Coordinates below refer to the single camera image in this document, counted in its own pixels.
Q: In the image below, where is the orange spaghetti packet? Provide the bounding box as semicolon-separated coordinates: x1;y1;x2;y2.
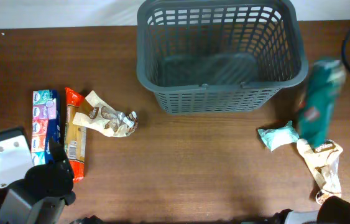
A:
64;87;86;183

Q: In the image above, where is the Kleenex tissue multipack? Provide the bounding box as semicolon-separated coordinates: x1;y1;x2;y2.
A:
30;90;61;166

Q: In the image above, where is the beige brown snack bag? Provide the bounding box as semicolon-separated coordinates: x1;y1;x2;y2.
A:
72;91;138;138

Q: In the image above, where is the mint green wipes pack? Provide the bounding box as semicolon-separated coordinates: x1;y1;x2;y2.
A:
257;121;300;152

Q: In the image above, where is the beige Pantree snack bag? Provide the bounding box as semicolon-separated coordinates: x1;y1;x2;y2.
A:
297;139;343;205

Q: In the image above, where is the green snack bag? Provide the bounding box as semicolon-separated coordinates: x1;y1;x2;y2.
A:
297;59;346;147

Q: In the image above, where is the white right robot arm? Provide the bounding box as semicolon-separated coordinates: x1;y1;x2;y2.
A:
267;196;350;224

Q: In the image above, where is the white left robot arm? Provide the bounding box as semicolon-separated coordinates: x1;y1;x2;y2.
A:
0;139;76;223

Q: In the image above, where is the grey plastic laundry basket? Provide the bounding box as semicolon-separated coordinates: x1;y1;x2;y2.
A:
137;0;308;114

